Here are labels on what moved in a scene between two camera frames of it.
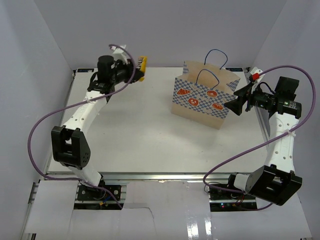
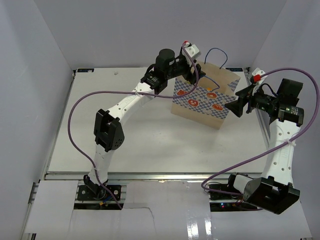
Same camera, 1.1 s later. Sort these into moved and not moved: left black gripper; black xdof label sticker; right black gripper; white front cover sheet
Moved: left black gripper
Not moved: white front cover sheet; right black gripper; black xdof label sticker
